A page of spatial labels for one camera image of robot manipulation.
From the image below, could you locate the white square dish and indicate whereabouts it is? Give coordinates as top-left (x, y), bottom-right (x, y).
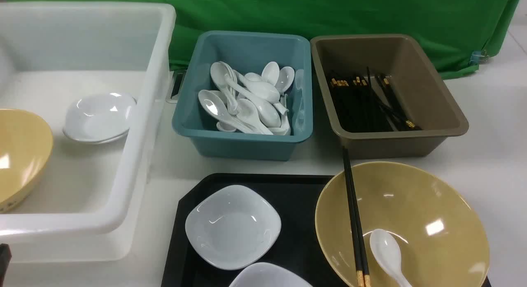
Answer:
top-left (185, 184), bottom-right (282, 271)
top-left (229, 262), bottom-right (311, 287)

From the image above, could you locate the white soup spoon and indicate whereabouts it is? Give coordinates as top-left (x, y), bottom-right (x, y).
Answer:
top-left (370, 229), bottom-right (412, 287)

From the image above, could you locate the black chopstick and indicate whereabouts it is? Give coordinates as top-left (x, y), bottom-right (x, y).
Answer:
top-left (341, 147), bottom-right (365, 287)
top-left (375, 75), bottom-right (423, 131)
top-left (342, 147), bottom-right (371, 287)

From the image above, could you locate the yellow noodle bowl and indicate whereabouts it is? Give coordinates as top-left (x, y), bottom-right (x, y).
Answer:
top-left (315, 161), bottom-right (490, 287)

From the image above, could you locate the yellow bowl in tub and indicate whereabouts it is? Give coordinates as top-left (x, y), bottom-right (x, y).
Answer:
top-left (0, 109), bottom-right (54, 214)

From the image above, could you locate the white spoon in bin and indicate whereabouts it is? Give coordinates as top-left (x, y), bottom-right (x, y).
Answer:
top-left (210, 62), bottom-right (238, 116)
top-left (233, 70), bottom-right (280, 104)
top-left (224, 73), bottom-right (281, 128)
top-left (275, 66), bottom-right (295, 94)
top-left (198, 90), bottom-right (256, 134)
top-left (261, 61), bottom-right (280, 86)

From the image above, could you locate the teal plastic bin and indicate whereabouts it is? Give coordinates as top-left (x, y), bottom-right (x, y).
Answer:
top-left (172, 30), bottom-right (314, 161)

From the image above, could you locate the black serving tray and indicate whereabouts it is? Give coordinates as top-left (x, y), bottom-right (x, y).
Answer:
top-left (161, 173), bottom-right (492, 287)

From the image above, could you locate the brown plastic bin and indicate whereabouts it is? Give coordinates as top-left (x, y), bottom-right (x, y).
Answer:
top-left (310, 34), bottom-right (469, 159)

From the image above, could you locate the black chopstick in bin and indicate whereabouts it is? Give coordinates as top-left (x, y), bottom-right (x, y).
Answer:
top-left (375, 75), bottom-right (423, 131)

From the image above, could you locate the white dish in tub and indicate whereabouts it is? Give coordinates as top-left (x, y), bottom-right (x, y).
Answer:
top-left (62, 93), bottom-right (137, 145)

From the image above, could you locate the large white plastic tub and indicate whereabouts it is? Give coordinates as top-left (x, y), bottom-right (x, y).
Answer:
top-left (0, 2), bottom-right (176, 264)

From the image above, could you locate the green backdrop cloth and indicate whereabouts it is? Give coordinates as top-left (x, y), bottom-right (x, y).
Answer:
top-left (6, 0), bottom-right (520, 80)

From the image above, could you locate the blue binder clip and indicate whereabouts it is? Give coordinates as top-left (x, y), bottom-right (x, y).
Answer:
top-left (469, 49), bottom-right (491, 66)

